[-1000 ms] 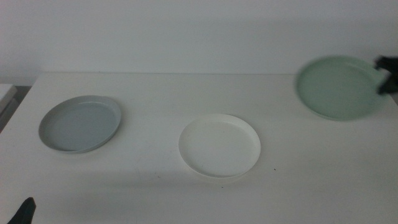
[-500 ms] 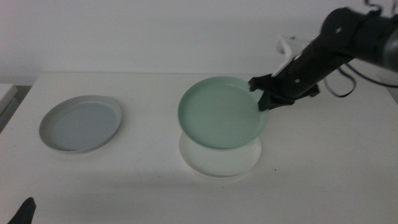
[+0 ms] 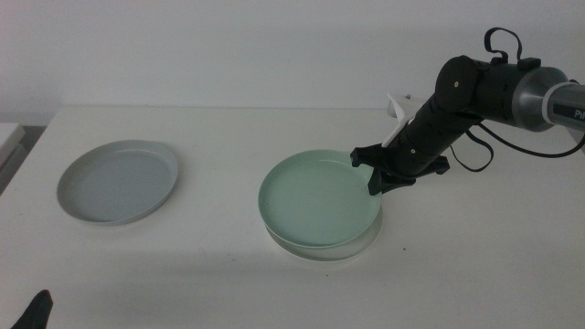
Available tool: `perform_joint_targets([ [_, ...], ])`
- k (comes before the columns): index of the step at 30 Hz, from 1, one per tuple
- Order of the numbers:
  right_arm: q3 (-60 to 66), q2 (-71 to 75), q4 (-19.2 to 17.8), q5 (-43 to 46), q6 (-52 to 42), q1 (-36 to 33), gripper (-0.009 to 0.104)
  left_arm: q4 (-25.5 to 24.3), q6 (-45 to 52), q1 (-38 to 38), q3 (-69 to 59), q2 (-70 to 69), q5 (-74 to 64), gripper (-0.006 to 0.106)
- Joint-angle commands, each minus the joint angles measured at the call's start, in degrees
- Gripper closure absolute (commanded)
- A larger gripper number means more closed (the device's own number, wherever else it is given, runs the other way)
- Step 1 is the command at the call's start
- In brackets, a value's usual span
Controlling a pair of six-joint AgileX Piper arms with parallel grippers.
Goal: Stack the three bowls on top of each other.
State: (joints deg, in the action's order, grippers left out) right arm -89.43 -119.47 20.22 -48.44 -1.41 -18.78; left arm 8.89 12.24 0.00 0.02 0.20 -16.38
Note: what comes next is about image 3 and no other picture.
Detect grey shallow bowl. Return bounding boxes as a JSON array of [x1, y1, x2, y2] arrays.
[[56, 139, 179, 226]]

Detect black right arm cable loop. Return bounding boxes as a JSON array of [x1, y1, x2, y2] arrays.
[[484, 27, 524, 64]]

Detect black right camera cable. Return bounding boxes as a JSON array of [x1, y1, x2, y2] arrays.
[[449, 119, 585, 174]]

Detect white shallow bowl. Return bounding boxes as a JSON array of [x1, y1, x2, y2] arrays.
[[263, 205, 385, 263]]

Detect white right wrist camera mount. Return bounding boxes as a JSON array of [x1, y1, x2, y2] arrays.
[[386, 92, 418, 149]]

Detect green shallow bowl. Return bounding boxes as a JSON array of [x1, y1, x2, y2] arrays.
[[257, 148, 383, 250]]

